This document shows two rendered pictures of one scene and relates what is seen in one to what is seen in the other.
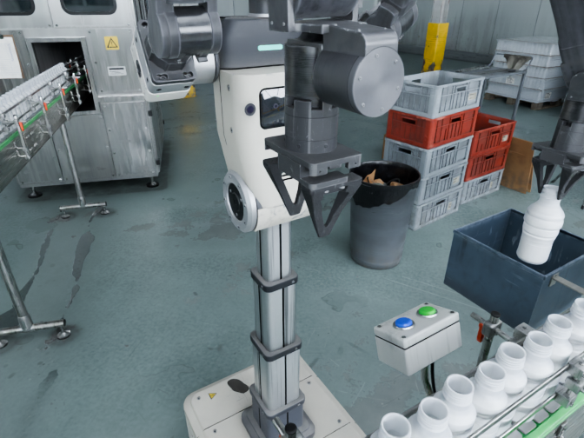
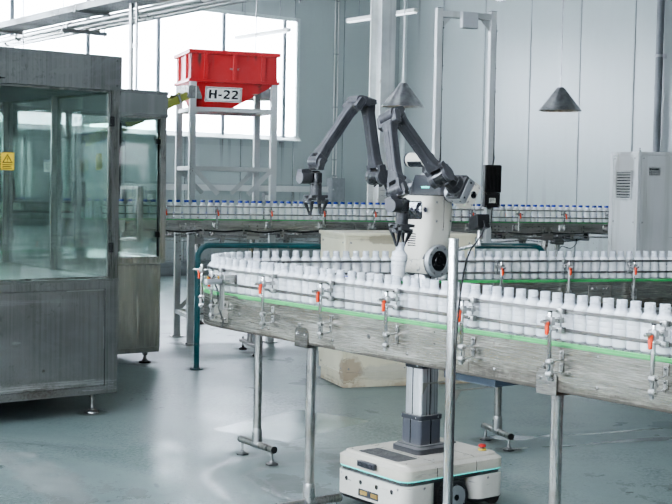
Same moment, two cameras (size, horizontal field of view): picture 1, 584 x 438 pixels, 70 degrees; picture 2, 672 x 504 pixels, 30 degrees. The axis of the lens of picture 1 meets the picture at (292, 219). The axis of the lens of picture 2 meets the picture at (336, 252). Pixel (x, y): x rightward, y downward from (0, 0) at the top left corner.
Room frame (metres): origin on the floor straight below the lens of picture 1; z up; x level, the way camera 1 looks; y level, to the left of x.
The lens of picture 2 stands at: (-0.06, -5.92, 1.53)
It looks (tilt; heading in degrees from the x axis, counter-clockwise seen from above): 3 degrees down; 84
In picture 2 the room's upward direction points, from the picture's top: 1 degrees clockwise
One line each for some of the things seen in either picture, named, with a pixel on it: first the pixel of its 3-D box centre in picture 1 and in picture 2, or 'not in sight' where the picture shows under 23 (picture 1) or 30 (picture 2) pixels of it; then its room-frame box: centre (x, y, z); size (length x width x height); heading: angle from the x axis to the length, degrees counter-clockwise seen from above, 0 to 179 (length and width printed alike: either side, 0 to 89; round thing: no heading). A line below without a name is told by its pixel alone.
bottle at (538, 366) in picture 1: (527, 375); (330, 287); (0.48, -0.39, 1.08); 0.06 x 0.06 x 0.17
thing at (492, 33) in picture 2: not in sight; (490, 134); (2.58, 5.77, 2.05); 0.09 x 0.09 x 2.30; 32
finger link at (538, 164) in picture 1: (554, 173); (401, 235); (0.78, -0.52, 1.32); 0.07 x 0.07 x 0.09; 28
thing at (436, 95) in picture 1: (435, 92); not in sight; (3.20, -1.08, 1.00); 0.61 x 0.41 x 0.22; 129
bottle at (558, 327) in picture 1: (546, 357); (340, 288); (0.52, -0.44, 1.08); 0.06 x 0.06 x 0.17
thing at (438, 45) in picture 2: not in sight; (437, 132); (2.05, 5.64, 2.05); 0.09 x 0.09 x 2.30; 32
